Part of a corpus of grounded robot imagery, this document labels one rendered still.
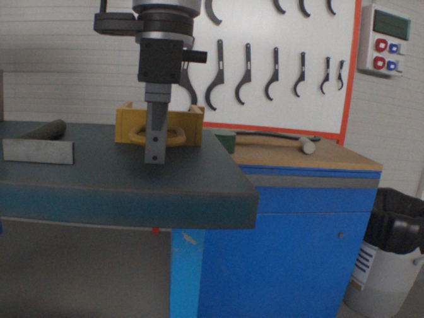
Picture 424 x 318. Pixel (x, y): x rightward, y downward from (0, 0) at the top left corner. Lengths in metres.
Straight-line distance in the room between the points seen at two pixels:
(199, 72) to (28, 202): 1.83
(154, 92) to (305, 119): 2.05
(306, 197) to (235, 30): 1.38
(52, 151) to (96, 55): 1.79
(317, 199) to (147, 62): 0.93
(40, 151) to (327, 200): 1.00
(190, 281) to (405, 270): 1.37
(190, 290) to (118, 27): 0.49
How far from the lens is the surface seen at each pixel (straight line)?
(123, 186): 0.34
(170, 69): 0.34
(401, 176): 3.12
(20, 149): 0.44
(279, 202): 1.10
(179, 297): 0.65
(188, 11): 0.39
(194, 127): 0.53
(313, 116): 2.37
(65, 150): 0.42
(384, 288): 1.83
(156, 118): 0.36
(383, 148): 2.87
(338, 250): 1.34
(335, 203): 1.21
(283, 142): 1.20
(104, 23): 0.39
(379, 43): 2.49
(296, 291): 1.38
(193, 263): 0.59
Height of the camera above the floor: 1.18
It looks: 15 degrees down
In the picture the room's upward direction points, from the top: 5 degrees clockwise
